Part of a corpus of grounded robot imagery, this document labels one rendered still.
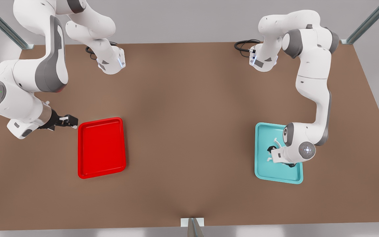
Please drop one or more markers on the white drainage pipe clamp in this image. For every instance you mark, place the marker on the white drainage pipe clamp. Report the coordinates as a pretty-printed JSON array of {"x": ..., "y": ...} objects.
[{"x": 279, "y": 144}]

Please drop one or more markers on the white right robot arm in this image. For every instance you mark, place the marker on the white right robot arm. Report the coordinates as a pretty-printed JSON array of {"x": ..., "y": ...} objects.
[{"x": 18, "y": 82}]

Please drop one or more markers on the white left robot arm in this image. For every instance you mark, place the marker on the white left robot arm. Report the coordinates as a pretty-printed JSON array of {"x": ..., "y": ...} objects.
[{"x": 313, "y": 79}]

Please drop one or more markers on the teal rectangular tray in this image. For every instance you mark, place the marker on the teal rectangular tray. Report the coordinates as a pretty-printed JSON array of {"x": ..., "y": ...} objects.
[{"x": 264, "y": 164}]

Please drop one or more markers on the red rectangular tray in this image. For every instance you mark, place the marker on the red rectangular tray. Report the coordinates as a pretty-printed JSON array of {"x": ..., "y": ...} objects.
[{"x": 101, "y": 148}]

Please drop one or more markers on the silver frame post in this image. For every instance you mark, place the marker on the silver frame post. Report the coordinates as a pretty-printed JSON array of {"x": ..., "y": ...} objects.
[
  {"x": 192, "y": 227},
  {"x": 367, "y": 23},
  {"x": 5, "y": 28}
]

